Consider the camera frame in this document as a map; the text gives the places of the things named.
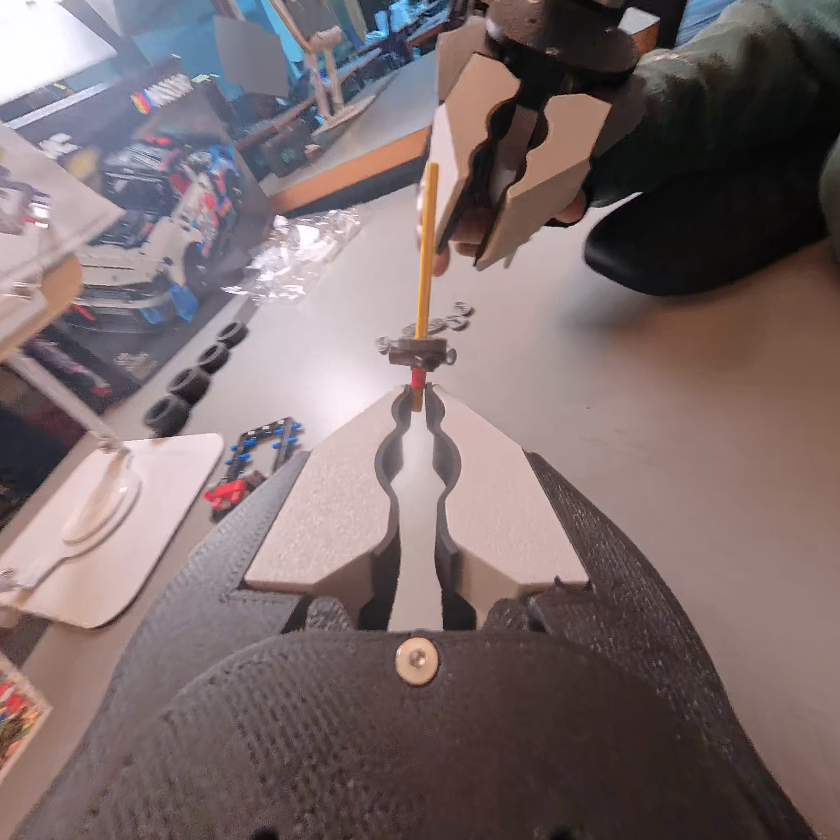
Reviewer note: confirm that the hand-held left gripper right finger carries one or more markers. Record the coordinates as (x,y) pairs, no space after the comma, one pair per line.
(505,518)

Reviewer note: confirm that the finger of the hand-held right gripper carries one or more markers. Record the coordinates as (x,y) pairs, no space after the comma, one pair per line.
(459,118)
(564,151)

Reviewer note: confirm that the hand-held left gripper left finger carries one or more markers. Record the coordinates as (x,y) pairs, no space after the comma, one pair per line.
(328,518)

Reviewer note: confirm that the yellow lego axle assembly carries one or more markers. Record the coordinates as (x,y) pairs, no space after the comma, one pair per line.
(426,262)

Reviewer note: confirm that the cluster of grey lego discs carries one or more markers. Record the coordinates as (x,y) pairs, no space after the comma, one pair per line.
(459,321)

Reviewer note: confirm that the instruction booklet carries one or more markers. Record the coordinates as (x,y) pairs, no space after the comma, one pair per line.
(52,216)

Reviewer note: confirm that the person's right forearm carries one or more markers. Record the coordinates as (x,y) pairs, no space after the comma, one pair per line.
(722,98)

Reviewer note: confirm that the black lego set box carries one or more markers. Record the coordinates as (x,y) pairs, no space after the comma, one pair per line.
(164,197)

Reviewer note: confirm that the person's right hand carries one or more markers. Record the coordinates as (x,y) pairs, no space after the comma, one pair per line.
(469,236)

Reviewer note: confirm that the orange edged table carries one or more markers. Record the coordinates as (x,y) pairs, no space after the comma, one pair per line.
(394,111)

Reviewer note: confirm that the wooden easel stand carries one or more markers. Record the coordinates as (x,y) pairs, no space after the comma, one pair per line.
(325,65)

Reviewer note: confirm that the white book stand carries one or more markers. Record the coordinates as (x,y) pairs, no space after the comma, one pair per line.
(131,525)

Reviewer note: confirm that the clear plastic bag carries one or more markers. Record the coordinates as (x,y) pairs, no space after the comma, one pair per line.
(295,256)

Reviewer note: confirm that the person's green sweatshirt torso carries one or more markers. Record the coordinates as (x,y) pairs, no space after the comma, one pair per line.
(832,197)

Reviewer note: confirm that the colourful sticker sheet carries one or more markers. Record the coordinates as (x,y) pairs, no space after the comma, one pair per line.
(16,715)

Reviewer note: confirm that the black lego frame assembly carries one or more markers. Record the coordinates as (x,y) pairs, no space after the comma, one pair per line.
(226,491)

